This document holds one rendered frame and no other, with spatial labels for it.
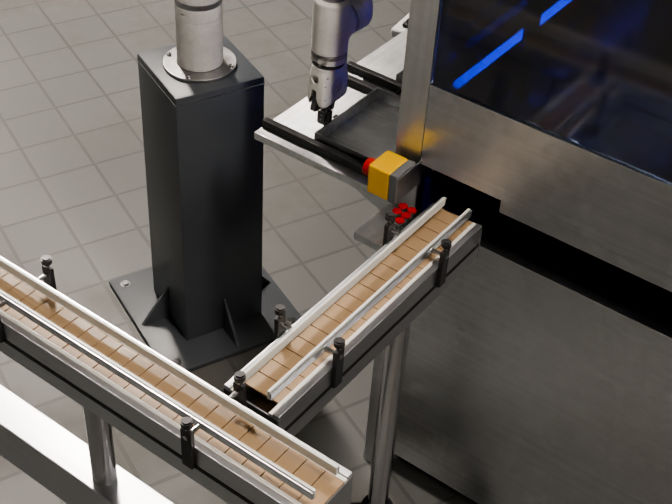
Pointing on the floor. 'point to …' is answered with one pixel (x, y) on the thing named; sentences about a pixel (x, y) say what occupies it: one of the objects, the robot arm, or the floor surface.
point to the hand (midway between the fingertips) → (324, 116)
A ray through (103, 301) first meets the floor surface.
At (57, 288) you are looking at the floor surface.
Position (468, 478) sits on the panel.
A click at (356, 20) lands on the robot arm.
